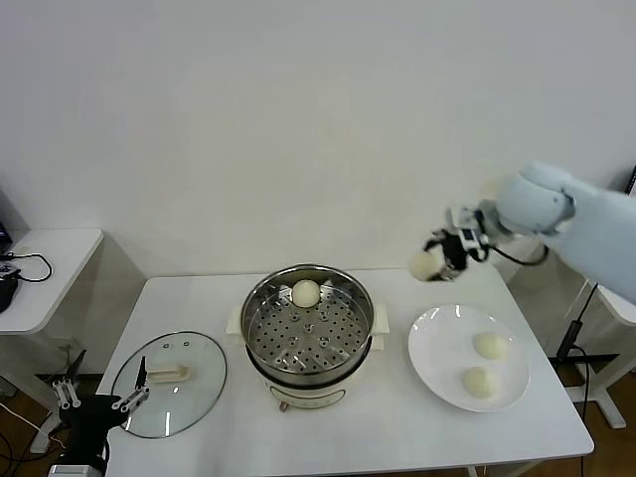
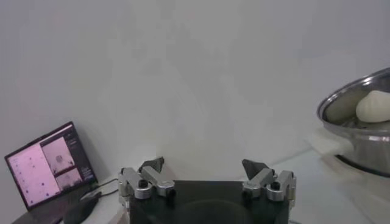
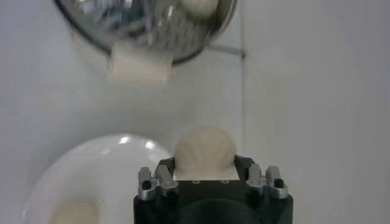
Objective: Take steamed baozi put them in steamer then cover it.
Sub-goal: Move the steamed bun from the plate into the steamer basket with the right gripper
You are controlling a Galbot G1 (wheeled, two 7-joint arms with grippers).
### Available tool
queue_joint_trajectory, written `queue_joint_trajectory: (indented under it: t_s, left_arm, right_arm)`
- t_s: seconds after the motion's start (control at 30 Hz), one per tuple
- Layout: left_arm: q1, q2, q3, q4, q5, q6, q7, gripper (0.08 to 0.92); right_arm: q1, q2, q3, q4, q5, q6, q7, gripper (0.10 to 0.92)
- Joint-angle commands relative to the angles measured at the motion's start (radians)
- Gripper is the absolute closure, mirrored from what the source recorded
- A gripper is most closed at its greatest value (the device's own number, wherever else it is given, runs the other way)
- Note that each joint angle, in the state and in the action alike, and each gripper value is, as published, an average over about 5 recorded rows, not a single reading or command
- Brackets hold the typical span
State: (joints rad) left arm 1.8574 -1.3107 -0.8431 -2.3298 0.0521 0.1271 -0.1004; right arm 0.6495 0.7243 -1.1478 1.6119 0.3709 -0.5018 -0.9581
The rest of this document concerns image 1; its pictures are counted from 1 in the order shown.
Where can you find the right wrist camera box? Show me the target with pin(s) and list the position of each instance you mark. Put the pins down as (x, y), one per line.
(472, 236)

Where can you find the black rounded device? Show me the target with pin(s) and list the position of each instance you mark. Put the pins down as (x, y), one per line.
(6, 295)

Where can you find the white steamed baozi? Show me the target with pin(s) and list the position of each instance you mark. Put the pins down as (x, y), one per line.
(304, 293)
(422, 266)
(492, 345)
(479, 382)

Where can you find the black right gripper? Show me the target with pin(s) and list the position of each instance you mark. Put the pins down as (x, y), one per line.
(453, 251)

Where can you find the open laptop lit screen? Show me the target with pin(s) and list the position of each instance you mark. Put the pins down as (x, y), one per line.
(632, 181)

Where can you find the round glass pot lid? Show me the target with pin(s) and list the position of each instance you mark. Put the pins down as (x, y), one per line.
(199, 358)

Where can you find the cream electric cooking pot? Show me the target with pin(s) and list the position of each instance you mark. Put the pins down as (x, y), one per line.
(318, 395)

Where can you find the small black white device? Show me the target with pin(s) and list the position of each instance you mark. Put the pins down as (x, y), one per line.
(10, 271)

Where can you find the perforated steel steamer basket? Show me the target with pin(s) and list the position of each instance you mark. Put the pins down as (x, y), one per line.
(343, 348)

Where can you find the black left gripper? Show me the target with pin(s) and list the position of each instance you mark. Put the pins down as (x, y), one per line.
(92, 412)

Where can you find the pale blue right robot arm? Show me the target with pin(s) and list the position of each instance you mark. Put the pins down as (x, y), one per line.
(596, 223)

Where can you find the large white plate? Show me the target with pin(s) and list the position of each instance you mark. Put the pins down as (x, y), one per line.
(437, 358)

